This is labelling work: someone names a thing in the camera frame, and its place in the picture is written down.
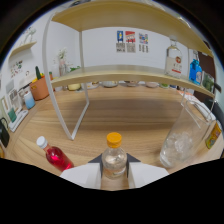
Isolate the multicolour poster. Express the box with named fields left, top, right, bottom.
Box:
left=138, top=32, right=150, bottom=54

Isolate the white tray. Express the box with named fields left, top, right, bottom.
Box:
left=8, top=109, right=29, bottom=133

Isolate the orange basket with fruit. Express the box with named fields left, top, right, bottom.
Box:
left=29, top=65, right=51, bottom=101

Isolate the green cup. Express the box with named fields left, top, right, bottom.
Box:
left=7, top=107, right=18, bottom=123

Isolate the red poster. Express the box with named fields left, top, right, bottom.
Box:
left=125, top=30, right=137, bottom=54

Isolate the clear bottle red label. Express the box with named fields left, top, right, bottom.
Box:
left=164, top=35, right=184, bottom=80

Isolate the white and blue cup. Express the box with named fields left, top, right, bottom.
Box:
left=23, top=90, right=36, bottom=110

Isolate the yellow pot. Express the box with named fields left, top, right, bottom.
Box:
left=67, top=83, right=82, bottom=92

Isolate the two-tier wooden shelf rack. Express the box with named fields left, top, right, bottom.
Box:
left=41, top=0, right=216, bottom=141

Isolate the clear glass with ice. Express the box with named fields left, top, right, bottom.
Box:
left=159, top=99, right=218, bottom=169

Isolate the blue poster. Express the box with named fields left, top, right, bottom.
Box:
left=115, top=30, right=125, bottom=53

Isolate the wooden wall shelf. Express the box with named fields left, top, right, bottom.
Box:
left=8, top=40, right=38, bottom=59

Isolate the black kettle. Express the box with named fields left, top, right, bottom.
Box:
left=0, top=117, right=11, bottom=149

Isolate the white vase with flowers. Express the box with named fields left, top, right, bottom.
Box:
left=54, top=47, right=69, bottom=77

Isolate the red liquid bottle white cap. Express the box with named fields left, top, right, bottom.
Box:
left=35, top=135, right=75, bottom=173

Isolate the blue liquid bottle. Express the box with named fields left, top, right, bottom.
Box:
left=188, top=49, right=203, bottom=86

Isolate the clear bottle orange cap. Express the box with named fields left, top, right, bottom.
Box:
left=101, top=131, right=128, bottom=180

